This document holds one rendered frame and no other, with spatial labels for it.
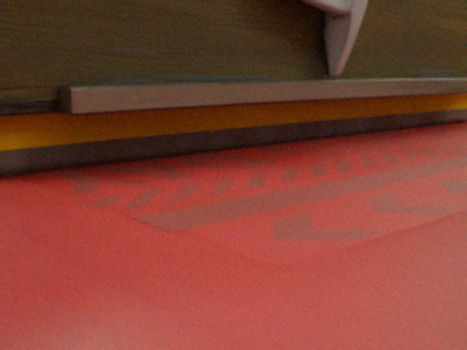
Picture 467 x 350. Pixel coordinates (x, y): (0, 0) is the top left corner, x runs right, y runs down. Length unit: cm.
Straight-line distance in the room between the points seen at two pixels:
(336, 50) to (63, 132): 14
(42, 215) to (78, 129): 9
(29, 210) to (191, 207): 5
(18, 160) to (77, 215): 8
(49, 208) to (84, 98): 6
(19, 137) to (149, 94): 5
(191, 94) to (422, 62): 19
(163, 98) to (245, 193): 7
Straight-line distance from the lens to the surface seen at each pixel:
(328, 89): 30
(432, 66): 40
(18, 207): 17
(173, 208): 16
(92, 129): 25
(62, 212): 16
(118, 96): 22
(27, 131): 24
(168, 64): 25
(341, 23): 30
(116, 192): 19
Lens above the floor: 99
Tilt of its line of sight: 10 degrees down
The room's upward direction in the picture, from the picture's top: 1 degrees counter-clockwise
